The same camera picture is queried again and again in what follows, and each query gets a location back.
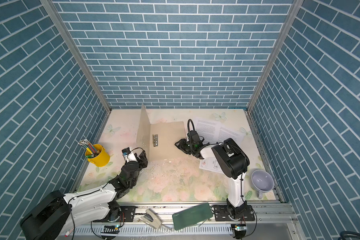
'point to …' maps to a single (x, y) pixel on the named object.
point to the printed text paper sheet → (207, 129)
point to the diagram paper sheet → (210, 164)
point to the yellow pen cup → (102, 159)
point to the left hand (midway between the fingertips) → (143, 152)
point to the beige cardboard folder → (168, 134)
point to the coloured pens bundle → (85, 143)
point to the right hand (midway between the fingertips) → (175, 144)
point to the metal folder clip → (155, 140)
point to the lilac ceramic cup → (262, 181)
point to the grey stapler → (151, 217)
